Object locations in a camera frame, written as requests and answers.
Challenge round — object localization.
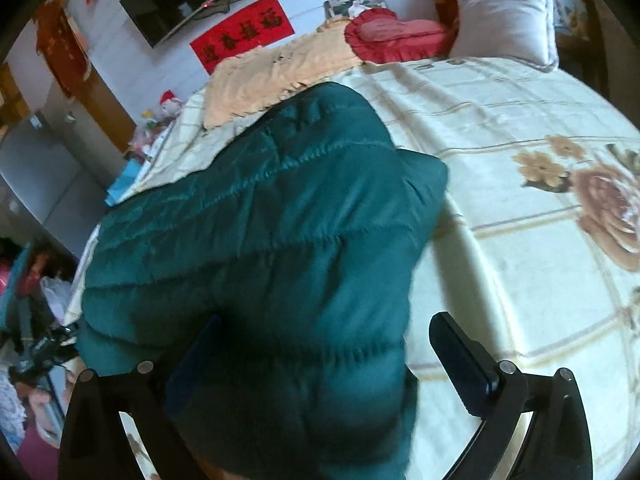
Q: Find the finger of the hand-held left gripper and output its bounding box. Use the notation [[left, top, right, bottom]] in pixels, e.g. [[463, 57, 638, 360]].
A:
[[47, 323, 82, 348]]

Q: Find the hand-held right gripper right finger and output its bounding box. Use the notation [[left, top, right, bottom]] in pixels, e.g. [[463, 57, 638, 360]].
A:
[[429, 311, 595, 480]]

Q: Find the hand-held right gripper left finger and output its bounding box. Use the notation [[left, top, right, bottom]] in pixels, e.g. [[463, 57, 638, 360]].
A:
[[57, 314, 223, 480]]

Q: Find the green puffer jacket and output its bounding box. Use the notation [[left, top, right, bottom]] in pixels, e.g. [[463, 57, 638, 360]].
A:
[[80, 82, 449, 480]]

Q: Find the floral bed sheet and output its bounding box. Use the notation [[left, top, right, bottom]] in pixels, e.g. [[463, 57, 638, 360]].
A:
[[65, 55, 640, 480]]

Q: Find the grey cabinet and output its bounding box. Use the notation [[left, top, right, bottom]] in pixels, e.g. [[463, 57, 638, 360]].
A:
[[0, 110, 108, 261]]

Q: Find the wooden door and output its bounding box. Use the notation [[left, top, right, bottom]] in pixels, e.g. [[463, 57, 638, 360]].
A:
[[82, 70, 138, 153]]

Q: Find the plush toy with red hat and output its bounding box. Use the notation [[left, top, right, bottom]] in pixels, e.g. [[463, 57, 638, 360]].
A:
[[157, 89, 184, 122]]

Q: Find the red hanging decoration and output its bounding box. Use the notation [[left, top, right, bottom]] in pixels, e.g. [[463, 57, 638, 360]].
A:
[[37, 0, 92, 97]]

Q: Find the peach frilled pillow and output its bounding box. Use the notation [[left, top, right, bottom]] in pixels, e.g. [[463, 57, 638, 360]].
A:
[[202, 19, 365, 130]]

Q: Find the red heart cushion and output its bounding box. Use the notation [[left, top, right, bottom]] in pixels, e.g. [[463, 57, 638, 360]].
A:
[[344, 16, 458, 65]]

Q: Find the white pillow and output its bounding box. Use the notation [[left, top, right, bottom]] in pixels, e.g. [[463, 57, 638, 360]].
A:
[[450, 0, 560, 68]]

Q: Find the framed photo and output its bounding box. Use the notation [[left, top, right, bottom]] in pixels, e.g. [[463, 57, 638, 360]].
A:
[[324, 0, 388, 23]]

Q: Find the red wall banner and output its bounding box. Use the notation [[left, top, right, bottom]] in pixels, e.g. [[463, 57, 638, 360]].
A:
[[190, 0, 293, 75]]

